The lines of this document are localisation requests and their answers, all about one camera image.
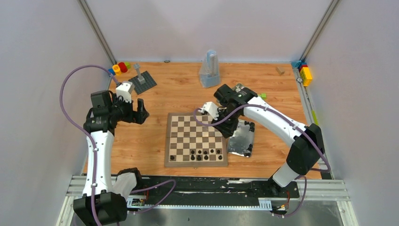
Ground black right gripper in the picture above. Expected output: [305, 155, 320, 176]
[211, 108, 240, 138]

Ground wooden chess board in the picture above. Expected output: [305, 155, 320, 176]
[164, 113, 228, 167]

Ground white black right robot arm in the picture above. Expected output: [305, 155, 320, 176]
[212, 84, 326, 197]

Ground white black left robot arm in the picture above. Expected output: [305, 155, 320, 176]
[73, 90, 149, 226]

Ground silver tin lid black pieces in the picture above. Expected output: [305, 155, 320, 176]
[227, 120, 255, 158]

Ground gold tin with white pieces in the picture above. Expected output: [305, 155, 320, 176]
[232, 83, 250, 94]

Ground dark grey lego plate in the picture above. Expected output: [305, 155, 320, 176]
[128, 64, 157, 95]

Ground green toy block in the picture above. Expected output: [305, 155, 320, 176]
[258, 93, 267, 100]

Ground red round toy block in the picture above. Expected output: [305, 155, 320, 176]
[118, 62, 128, 73]

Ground yellow round toy block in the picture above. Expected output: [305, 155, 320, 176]
[112, 65, 122, 76]

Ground blue toy block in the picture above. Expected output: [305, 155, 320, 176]
[108, 68, 116, 75]

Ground blue metronome in plastic bag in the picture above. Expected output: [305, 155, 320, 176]
[199, 50, 221, 88]

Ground small wooden block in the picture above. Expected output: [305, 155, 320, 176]
[276, 67, 285, 75]

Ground stacked colourful blocks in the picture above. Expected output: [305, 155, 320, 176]
[291, 61, 313, 87]

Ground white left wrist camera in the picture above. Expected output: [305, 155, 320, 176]
[116, 81, 135, 103]

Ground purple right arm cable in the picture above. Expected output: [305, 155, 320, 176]
[193, 104, 332, 218]

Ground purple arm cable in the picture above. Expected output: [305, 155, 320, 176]
[59, 65, 177, 226]
[193, 104, 332, 218]

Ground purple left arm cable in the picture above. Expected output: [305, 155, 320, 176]
[59, 65, 177, 226]

